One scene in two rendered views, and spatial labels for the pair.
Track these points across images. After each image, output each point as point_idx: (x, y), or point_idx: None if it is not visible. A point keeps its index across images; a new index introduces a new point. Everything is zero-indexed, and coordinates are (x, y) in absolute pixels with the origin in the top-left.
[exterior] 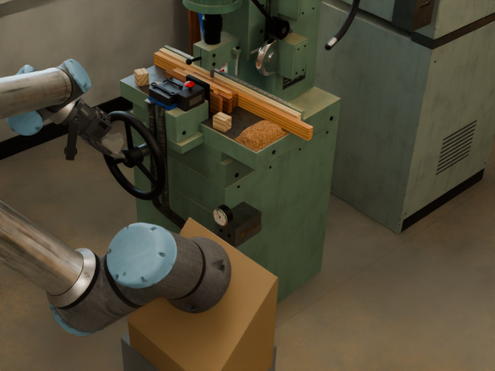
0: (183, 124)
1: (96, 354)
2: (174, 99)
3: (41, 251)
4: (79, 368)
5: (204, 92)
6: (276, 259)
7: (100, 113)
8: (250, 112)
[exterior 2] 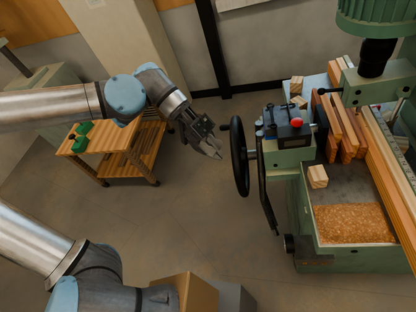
0: (273, 159)
1: (235, 221)
2: (273, 131)
3: (4, 255)
4: (223, 223)
5: (310, 137)
6: (366, 261)
7: (200, 121)
8: (371, 176)
